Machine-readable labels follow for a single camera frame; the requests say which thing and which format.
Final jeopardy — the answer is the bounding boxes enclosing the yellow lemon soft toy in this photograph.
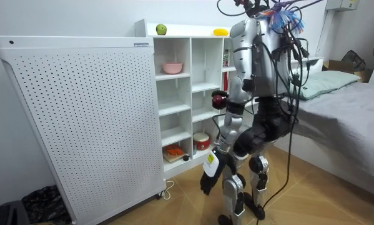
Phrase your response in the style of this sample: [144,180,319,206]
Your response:
[212,27,230,37]

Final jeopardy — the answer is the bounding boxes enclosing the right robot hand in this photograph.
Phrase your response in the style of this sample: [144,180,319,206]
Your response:
[210,89,230,109]

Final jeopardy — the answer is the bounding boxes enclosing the white wall electrical box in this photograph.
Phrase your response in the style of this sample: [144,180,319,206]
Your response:
[314,0,360,59]

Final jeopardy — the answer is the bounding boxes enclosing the pale green pillow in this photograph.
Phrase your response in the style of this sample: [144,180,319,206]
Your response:
[288,70,362,101]

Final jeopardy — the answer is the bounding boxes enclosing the white bedside table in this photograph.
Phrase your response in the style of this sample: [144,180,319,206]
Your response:
[291,56,325,76]

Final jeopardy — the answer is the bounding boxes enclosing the dark grey case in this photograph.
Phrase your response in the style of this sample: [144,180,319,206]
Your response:
[0,200,30,225]

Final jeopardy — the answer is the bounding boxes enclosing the white perforated metal cabinet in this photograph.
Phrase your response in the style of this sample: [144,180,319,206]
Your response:
[0,35,167,225]

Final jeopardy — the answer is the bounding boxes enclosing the pink bowl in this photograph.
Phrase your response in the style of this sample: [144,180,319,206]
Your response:
[161,61,184,75]

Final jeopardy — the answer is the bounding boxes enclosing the robot legs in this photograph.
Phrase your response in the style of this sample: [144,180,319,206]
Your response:
[217,96,295,225]

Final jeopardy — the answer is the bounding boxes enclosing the colourful upright books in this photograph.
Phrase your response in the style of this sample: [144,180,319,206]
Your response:
[223,48,232,68]

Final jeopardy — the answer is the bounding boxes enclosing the black plastic bag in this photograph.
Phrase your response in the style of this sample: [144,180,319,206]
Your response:
[21,184,72,225]

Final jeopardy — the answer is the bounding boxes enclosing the brown cardboard box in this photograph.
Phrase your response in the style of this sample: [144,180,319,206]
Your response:
[322,59,373,84]

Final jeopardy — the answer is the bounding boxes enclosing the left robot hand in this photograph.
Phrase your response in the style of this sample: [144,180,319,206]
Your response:
[200,149,228,196]

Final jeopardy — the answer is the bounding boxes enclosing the red round drum toy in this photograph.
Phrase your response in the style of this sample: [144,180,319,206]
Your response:
[192,132,211,151]

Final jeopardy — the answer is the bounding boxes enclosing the cable bundle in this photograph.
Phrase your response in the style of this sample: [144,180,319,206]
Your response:
[217,0,325,32]

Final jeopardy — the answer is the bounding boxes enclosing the red apple soft toy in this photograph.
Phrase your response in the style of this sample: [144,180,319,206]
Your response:
[212,94,227,110]

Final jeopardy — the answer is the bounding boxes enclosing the green apple soft toy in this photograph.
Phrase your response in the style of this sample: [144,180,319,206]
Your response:
[155,23,168,36]

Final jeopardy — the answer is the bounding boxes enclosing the robot body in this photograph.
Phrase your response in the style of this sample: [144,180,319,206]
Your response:
[229,0,311,101]

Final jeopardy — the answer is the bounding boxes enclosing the orange toy food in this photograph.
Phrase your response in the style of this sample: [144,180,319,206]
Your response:
[166,145,184,156]

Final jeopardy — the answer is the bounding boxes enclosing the white floor cable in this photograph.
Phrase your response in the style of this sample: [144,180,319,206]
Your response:
[160,180,175,201]

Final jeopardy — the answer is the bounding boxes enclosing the black floor cable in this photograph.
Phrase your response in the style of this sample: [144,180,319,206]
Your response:
[255,93,300,225]

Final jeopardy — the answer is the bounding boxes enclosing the white shelf unit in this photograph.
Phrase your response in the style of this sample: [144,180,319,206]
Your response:
[134,18,238,181]

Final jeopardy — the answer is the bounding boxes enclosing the wooden cutting board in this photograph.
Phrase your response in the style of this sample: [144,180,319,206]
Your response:
[162,144,187,164]

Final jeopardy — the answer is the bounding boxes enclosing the grey bed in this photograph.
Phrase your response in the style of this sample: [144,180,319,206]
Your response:
[273,70,374,201]

